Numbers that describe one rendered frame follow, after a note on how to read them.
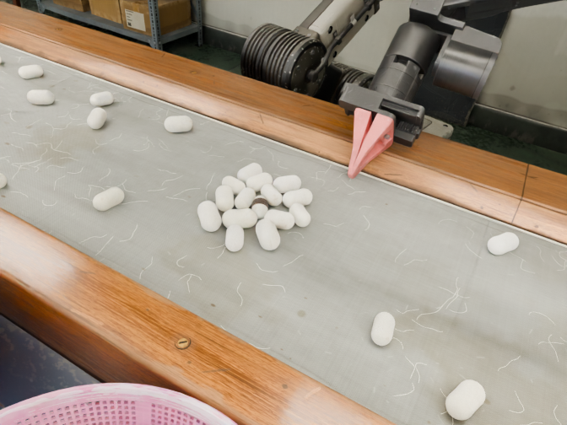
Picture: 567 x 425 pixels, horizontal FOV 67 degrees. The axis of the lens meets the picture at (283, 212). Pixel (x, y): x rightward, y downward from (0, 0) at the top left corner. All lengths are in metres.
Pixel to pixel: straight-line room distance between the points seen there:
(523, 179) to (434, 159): 0.11
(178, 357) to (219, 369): 0.03
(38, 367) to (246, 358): 0.21
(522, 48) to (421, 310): 2.09
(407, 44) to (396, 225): 0.22
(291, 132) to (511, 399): 0.40
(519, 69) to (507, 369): 2.13
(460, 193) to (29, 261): 0.46
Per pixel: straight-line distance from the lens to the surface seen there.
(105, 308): 0.37
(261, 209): 0.46
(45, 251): 0.43
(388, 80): 0.55
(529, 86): 2.48
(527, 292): 0.49
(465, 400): 0.36
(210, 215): 0.44
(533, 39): 2.42
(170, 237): 0.45
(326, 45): 0.89
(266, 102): 0.65
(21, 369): 0.48
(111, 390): 0.33
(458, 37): 0.59
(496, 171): 0.60
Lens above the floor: 1.05
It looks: 40 degrees down
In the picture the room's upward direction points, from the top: 6 degrees clockwise
